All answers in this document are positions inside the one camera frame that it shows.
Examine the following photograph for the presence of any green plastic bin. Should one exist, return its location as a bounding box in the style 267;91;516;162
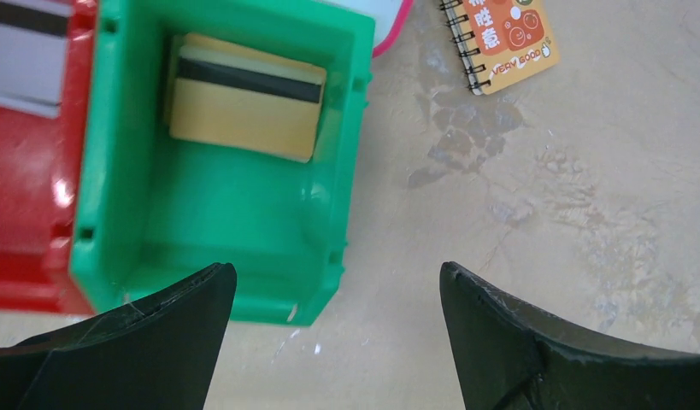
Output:
71;1;374;326

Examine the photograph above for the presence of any gold card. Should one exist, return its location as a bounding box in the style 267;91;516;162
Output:
163;32;327;163

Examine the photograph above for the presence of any white board pink frame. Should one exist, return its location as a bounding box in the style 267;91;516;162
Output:
326;0;414;58

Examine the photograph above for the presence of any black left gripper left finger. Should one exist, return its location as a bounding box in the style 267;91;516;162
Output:
0;263;237;409

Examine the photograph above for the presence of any red plastic bin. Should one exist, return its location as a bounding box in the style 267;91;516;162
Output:
0;1;98;314

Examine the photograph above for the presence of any orange spiral notebook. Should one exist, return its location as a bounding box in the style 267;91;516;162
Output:
439;0;560;96

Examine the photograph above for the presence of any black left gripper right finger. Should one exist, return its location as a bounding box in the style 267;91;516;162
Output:
439;261;700;409

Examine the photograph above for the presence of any silver card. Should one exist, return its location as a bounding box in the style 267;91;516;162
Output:
0;0;74;119

